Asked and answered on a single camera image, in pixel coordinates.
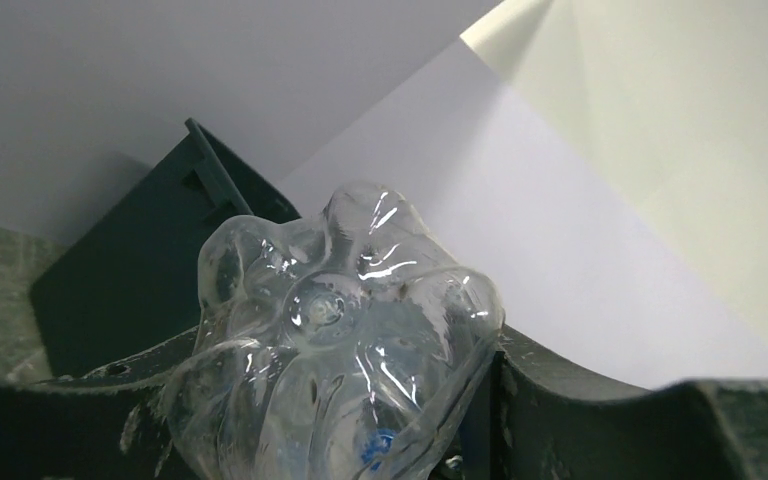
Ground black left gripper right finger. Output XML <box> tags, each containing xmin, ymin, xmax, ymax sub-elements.
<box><xmin>463</xmin><ymin>328</ymin><xmax>768</xmax><ymax>479</ymax></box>

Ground blue cap clear bottle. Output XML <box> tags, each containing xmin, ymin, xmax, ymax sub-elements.
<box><xmin>162</xmin><ymin>182</ymin><xmax>505</xmax><ymax>479</ymax></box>

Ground dark green trash bin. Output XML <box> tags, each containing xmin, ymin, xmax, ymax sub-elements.
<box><xmin>29</xmin><ymin>119</ymin><xmax>299</xmax><ymax>377</ymax></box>

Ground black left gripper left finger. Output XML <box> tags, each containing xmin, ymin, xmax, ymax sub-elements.
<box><xmin>0</xmin><ymin>328</ymin><xmax>197</xmax><ymax>479</ymax></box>

